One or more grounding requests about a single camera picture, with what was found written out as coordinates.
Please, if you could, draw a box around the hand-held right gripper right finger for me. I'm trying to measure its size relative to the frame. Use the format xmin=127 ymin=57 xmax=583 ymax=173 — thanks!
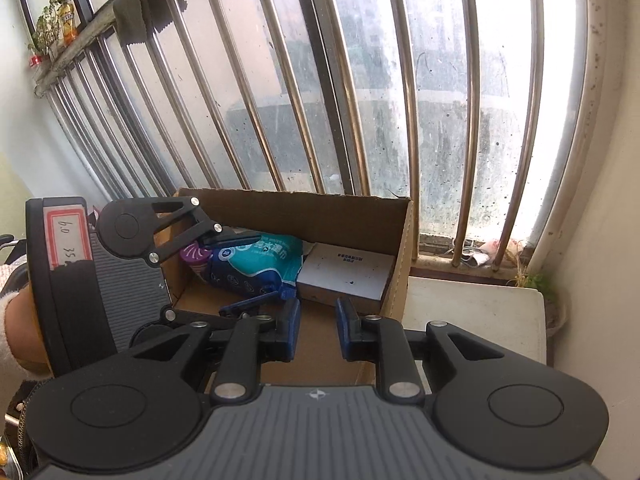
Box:
xmin=335 ymin=296 xmax=506 ymax=403

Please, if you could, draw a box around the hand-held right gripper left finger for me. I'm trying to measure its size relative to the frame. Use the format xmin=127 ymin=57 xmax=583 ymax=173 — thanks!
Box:
xmin=127 ymin=299 xmax=302 ymax=403

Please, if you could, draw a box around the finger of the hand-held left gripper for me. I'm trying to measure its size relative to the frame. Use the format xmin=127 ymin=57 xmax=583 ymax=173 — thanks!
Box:
xmin=150 ymin=196 xmax=263 ymax=266
xmin=159 ymin=284 xmax=301 ymax=331

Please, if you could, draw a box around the purple-lid air freshener jar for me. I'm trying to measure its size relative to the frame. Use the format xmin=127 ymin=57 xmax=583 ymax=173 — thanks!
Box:
xmin=180 ymin=241 xmax=216 ymax=278

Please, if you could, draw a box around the blue wet wipes pack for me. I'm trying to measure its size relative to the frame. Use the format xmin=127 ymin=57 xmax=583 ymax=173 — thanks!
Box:
xmin=202 ymin=232 xmax=306 ymax=301

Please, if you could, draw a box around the white carton box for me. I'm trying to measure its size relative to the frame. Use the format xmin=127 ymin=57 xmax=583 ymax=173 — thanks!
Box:
xmin=296 ymin=242 xmax=397 ymax=313

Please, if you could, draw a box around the brown cardboard box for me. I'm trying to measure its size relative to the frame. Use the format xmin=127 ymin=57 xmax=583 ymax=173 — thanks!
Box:
xmin=160 ymin=187 xmax=418 ymax=386

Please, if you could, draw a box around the person's left forearm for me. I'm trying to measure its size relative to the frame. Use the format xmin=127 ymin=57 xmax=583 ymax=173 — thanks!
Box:
xmin=0 ymin=285 xmax=53 ymax=376

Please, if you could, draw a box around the crumpled white pink litter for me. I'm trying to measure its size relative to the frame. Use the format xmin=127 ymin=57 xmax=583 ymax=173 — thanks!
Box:
xmin=462 ymin=237 xmax=521 ymax=268

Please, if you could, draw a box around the small green weed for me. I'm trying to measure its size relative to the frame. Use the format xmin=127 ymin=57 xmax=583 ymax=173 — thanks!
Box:
xmin=510 ymin=260 xmax=556 ymax=301

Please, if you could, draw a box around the dark cloth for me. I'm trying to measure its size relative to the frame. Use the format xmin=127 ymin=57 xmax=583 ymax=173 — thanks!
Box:
xmin=112 ymin=0 xmax=190 ymax=50

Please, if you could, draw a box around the metal window railing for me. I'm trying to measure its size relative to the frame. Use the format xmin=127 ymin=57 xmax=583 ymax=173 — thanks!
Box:
xmin=32 ymin=0 xmax=608 ymax=273

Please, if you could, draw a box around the orange drink bottle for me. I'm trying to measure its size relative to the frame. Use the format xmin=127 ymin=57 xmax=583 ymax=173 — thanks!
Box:
xmin=57 ymin=0 xmax=80 ymax=46

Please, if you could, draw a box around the green potted plant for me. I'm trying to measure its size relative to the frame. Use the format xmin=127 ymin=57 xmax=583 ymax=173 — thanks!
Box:
xmin=27 ymin=0 xmax=63 ymax=58

